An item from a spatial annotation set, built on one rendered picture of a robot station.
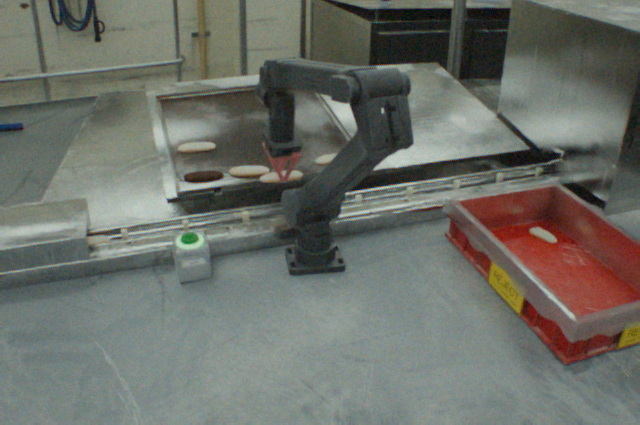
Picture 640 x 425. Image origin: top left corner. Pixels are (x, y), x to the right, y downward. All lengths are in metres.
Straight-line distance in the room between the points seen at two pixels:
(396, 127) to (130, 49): 4.21
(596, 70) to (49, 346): 1.40
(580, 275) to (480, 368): 0.40
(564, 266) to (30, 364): 1.10
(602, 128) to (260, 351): 1.02
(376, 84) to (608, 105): 0.83
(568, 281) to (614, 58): 0.57
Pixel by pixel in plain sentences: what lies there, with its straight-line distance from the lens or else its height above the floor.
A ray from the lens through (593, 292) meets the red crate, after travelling 1.31.
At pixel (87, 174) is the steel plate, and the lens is 1.76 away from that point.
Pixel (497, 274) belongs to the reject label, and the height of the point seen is 0.87.
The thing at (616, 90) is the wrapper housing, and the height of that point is 1.15.
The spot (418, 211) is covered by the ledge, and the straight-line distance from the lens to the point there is 1.42.
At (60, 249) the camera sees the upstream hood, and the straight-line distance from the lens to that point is 1.26.
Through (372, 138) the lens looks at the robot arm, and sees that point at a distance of 0.88.
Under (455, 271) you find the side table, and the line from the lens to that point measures 1.28.
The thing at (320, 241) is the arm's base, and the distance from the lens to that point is 1.21.
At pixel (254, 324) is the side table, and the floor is 0.82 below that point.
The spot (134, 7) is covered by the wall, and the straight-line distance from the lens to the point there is 4.93.
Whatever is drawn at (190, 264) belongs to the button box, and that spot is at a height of 0.86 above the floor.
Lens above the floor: 1.53
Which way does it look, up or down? 27 degrees down
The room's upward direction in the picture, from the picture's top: 1 degrees clockwise
